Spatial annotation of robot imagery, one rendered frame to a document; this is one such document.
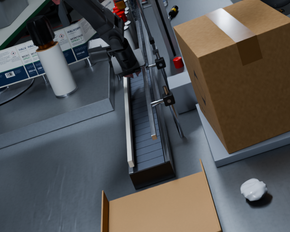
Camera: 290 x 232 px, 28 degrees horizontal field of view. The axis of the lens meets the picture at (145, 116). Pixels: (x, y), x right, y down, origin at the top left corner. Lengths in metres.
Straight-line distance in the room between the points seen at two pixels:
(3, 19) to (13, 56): 1.80
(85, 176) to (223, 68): 0.53
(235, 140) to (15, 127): 0.90
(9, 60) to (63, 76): 0.33
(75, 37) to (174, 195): 1.08
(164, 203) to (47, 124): 0.75
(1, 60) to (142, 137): 0.94
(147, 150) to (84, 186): 0.20
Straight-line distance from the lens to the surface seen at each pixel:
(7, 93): 2.41
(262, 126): 1.45
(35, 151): 1.94
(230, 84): 1.38
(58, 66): 2.11
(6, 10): 4.17
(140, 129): 1.66
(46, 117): 2.02
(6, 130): 2.08
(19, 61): 2.36
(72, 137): 1.91
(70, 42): 2.32
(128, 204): 1.44
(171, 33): 2.21
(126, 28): 2.06
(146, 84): 1.73
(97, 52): 1.77
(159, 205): 1.39
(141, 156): 1.52
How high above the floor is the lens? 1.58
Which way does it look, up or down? 24 degrees down
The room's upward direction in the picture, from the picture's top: 21 degrees counter-clockwise
